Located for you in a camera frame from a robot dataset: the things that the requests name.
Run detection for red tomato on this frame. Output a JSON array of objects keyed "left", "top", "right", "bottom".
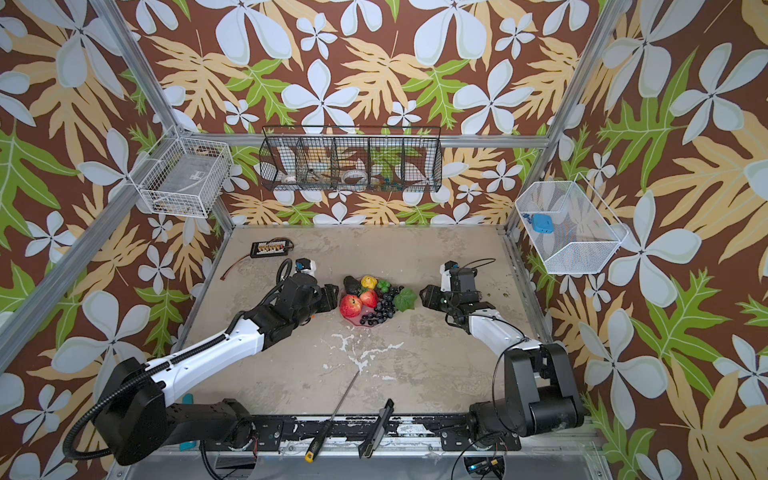
[{"left": 339, "top": 294, "right": 363, "bottom": 319}]

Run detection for dark avocado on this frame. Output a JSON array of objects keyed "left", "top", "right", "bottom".
[{"left": 343, "top": 276, "right": 363, "bottom": 296}]

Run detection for pink dotted plate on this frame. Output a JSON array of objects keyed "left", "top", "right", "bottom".
[{"left": 338, "top": 289, "right": 398, "bottom": 327}]

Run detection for red mango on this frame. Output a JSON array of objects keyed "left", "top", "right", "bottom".
[{"left": 359, "top": 290, "right": 379, "bottom": 309}]

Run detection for yellow pear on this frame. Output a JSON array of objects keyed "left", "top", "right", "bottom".
[{"left": 360, "top": 275, "right": 378, "bottom": 290}]

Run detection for black grape bunch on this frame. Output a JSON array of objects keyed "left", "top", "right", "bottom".
[{"left": 356, "top": 284, "right": 418, "bottom": 327}]

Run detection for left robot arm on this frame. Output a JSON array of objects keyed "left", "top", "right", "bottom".
[{"left": 62, "top": 273, "right": 339, "bottom": 465}]

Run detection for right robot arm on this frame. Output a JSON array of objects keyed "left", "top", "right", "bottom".
[{"left": 419, "top": 261, "right": 585, "bottom": 444}]

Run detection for blue object in basket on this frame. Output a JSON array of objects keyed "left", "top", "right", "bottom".
[{"left": 527, "top": 213, "right": 555, "bottom": 234}]

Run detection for white mesh basket right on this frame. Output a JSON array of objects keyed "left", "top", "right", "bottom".
[{"left": 515, "top": 175, "right": 629, "bottom": 276}]

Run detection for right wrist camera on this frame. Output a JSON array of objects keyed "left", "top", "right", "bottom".
[{"left": 440, "top": 261, "right": 460, "bottom": 292}]

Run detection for black mounting rail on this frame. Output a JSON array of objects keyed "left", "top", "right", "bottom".
[{"left": 251, "top": 413, "right": 521, "bottom": 453}]

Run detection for black wire basket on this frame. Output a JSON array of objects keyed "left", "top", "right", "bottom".
[{"left": 256, "top": 126, "right": 444, "bottom": 193}]

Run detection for yellow handled screwdriver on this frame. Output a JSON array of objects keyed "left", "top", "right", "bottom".
[{"left": 304, "top": 372, "right": 360, "bottom": 463}]

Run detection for teal handled tool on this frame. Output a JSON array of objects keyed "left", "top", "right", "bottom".
[{"left": 179, "top": 393, "right": 198, "bottom": 451}]

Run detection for black clamp bracket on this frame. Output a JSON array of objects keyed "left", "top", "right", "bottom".
[{"left": 358, "top": 398, "right": 394, "bottom": 459}]

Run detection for white wire basket left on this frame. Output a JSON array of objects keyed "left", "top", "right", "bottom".
[{"left": 132, "top": 130, "right": 233, "bottom": 218}]

